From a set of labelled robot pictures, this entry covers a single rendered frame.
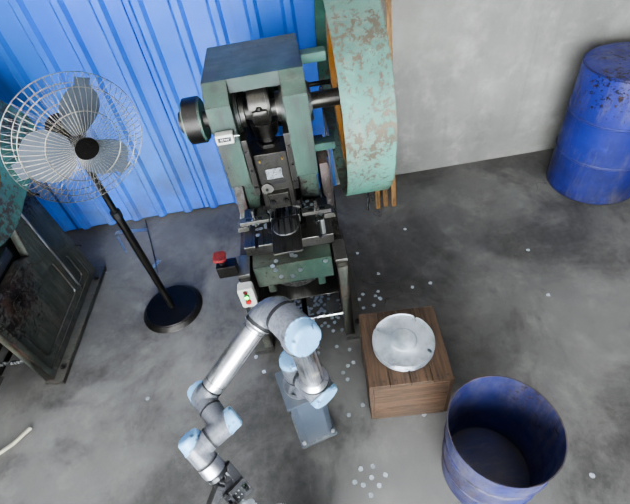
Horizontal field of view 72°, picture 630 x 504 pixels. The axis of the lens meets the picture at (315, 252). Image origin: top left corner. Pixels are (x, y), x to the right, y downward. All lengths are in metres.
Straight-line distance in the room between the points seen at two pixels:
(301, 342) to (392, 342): 0.83
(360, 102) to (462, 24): 1.83
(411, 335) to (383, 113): 1.07
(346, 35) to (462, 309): 1.75
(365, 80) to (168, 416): 1.96
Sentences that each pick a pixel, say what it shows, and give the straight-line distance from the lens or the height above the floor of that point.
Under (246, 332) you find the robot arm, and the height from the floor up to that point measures 1.01.
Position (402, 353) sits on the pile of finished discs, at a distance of 2.07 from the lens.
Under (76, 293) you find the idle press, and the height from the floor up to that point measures 0.12.
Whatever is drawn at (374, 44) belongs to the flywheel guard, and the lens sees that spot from 1.53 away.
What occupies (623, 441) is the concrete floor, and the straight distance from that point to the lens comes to 2.56.
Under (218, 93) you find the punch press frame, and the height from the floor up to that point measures 1.47.
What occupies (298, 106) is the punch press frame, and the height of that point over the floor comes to 1.38.
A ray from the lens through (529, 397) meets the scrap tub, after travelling 2.03.
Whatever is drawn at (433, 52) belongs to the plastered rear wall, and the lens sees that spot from 3.23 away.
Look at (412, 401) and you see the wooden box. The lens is 2.21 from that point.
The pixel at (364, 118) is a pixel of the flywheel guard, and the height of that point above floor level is 1.44.
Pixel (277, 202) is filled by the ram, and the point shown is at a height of 0.93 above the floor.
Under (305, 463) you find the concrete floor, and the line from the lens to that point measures 2.30.
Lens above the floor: 2.17
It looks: 46 degrees down
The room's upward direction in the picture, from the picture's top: 10 degrees counter-clockwise
